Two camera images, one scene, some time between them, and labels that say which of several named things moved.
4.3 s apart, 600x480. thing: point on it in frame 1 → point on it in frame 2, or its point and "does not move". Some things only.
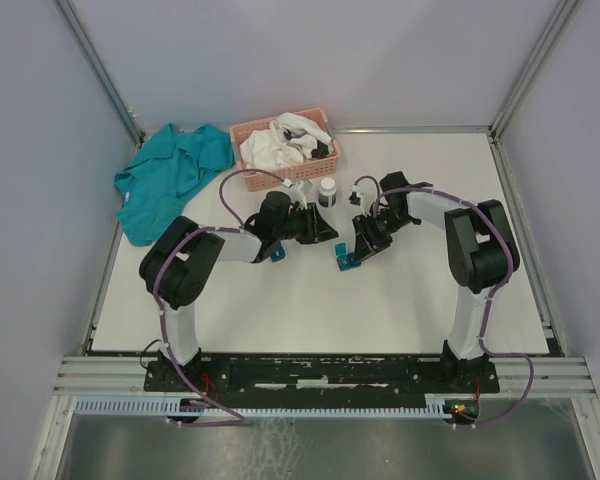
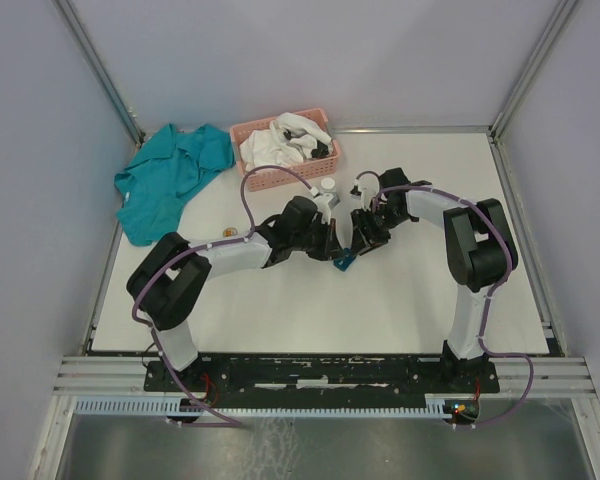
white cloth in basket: [288, 141] does not move
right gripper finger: [365, 230] does not move
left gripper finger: [322, 230] → [335, 246]
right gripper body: [384, 224] does not move
